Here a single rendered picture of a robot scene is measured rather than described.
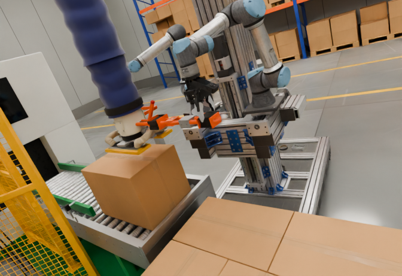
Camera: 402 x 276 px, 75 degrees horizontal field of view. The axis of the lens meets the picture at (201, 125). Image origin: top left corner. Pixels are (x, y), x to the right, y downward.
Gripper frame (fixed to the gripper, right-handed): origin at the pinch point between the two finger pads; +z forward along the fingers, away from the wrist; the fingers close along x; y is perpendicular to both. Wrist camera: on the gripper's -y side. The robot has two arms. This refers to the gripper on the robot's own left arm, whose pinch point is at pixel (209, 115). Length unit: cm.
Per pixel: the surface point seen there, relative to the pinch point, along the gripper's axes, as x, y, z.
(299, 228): -8, -26, 68
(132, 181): 21, 54, 30
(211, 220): 1, 23, 68
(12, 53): -244, 972, -152
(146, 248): 36, 45, 64
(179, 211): 5, 46, 64
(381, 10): -771, 14, 70
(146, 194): 16, 54, 43
